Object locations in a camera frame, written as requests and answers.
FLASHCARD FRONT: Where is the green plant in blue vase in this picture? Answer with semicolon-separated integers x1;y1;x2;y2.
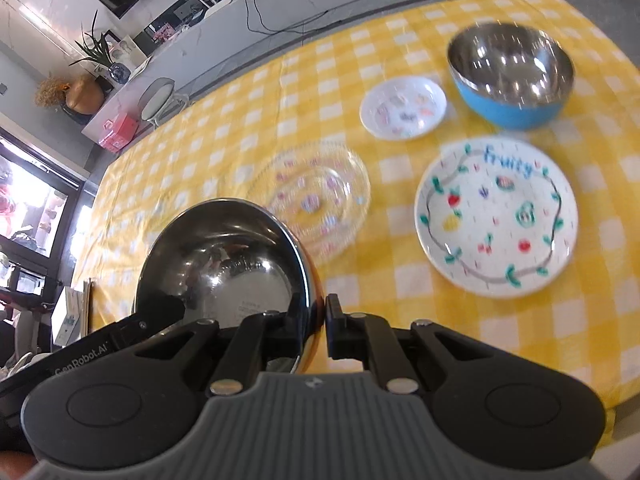
69;10;134;84

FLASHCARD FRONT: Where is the glass door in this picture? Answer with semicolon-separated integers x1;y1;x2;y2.
0;127;92;263

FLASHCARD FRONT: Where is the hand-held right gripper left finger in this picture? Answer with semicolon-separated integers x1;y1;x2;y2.
131;310;305;397

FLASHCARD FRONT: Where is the yellow checked tablecloth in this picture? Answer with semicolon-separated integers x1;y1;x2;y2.
70;0;640;453

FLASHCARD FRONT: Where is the pink box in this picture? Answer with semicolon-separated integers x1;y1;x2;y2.
97;112;142;154

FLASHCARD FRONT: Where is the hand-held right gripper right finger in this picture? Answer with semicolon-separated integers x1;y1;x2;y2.
325;294;502;394

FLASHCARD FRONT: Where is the golden vase with dried flowers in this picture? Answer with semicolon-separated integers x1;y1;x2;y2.
34;74;108;117

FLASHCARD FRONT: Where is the clear glass plate with stickers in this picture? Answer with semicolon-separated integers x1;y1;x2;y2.
247;141;372;262

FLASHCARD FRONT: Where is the black cable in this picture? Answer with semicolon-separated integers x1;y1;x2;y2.
244;0;312;34

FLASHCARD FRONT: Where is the white plate with fruit drawings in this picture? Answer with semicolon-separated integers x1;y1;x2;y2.
414;136;579;297

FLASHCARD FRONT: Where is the person's left hand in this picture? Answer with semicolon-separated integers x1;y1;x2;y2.
0;451;35;480

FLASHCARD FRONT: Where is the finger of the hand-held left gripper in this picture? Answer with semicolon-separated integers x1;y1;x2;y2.
116;296;187;336

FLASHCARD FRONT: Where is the white marble cabinet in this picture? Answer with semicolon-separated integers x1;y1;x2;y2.
81;0;451;142

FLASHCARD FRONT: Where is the blue stainless steel bowl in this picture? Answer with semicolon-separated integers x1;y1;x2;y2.
446;23;576;131

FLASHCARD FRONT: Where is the small white plate with stickers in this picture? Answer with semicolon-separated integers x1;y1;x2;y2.
359;76;447;140

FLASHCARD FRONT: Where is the white picture card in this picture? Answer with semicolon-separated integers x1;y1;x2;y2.
102;30;147;69

